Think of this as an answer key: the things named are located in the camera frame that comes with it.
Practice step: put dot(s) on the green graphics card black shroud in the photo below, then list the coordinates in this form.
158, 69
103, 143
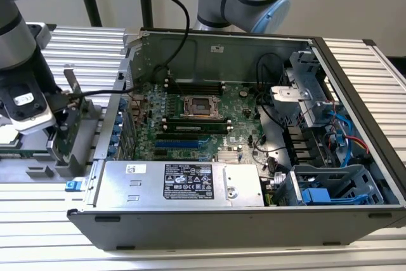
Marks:
68, 144

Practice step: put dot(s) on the grey parts rack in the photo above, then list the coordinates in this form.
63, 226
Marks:
85, 131

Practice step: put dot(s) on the silver CPU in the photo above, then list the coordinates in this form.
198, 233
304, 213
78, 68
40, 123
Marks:
8, 140

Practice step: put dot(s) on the blue plastic clip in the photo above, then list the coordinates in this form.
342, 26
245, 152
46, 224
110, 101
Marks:
72, 186

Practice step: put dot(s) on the silver power supply unit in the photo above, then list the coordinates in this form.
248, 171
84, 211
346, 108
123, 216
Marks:
111, 195

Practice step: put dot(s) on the black expansion slot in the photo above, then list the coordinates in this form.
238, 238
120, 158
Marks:
177, 137

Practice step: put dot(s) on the CPU socket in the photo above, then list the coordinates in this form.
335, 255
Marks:
187, 109

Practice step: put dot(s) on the blue expansion slot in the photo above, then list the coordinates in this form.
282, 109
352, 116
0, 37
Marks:
177, 145

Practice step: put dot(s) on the green RAM stick white label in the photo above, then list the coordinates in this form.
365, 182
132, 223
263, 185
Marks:
190, 128

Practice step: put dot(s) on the coin cell battery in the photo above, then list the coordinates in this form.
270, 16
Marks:
243, 93

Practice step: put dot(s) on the silver chipset heat sink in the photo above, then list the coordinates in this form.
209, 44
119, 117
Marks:
227, 156

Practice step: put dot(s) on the green motherboard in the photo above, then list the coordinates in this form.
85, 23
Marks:
241, 118

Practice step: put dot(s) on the black open PC case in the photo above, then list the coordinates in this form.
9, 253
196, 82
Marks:
222, 229

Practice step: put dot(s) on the silver metal drive cage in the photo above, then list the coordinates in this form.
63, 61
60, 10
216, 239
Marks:
287, 96

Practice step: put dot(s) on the grey plastic disk bay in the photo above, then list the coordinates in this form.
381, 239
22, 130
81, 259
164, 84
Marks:
330, 172

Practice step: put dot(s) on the black fan duct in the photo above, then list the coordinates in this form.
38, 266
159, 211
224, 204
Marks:
298, 144

